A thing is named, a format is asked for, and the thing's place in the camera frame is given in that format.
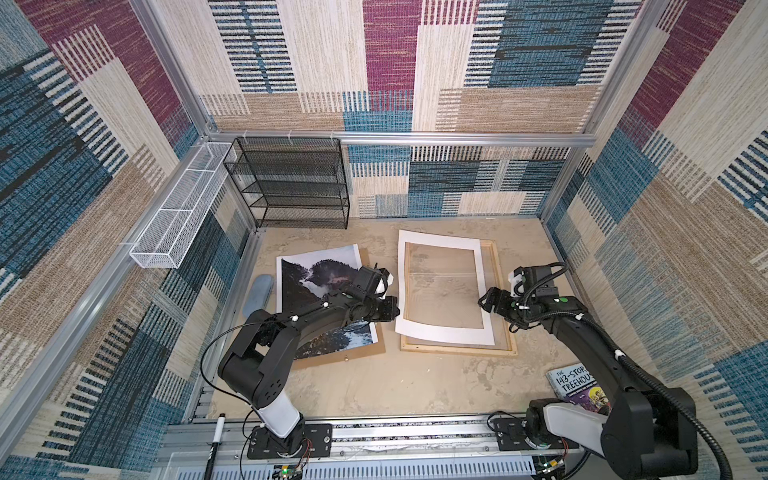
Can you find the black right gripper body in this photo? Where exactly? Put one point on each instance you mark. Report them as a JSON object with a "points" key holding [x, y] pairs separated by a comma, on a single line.
{"points": [[512, 308]]}

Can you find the light wooden picture frame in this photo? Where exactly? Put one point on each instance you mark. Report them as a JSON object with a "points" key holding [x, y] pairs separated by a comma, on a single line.
{"points": [[505, 345]]}

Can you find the waterfall bridge photo print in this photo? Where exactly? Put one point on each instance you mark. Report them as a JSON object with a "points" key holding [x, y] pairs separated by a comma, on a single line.
{"points": [[300, 282]]}

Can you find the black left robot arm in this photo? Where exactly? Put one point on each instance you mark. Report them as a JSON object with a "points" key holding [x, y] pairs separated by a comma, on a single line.
{"points": [[258, 362]]}

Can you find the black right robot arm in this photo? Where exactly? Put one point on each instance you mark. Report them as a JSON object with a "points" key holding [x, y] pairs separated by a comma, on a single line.
{"points": [[648, 431]]}

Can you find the colourful treehouse book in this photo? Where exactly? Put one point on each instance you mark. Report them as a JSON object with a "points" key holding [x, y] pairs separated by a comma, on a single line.
{"points": [[574, 384]]}

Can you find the blue grey glasses case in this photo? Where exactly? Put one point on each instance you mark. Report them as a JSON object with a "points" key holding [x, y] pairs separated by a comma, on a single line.
{"points": [[258, 295]]}

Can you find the black white marker pen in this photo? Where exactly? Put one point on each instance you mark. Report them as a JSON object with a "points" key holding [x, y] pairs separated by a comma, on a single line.
{"points": [[214, 447]]}

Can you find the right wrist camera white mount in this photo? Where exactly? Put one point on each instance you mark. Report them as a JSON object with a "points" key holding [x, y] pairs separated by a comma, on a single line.
{"points": [[516, 277]]}

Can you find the brown frame backing board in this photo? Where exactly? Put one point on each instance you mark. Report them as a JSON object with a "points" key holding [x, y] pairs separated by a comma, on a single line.
{"points": [[360, 351]]}

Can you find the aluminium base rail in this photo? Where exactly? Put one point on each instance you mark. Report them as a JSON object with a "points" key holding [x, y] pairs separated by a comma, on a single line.
{"points": [[467, 446]]}

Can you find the black wire mesh shelf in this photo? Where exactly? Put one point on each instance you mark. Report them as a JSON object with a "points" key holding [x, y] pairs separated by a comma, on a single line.
{"points": [[291, 182]]}

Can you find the white wire mesh basket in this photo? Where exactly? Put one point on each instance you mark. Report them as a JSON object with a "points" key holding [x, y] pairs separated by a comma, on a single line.
{"points": [[166, 240]]}

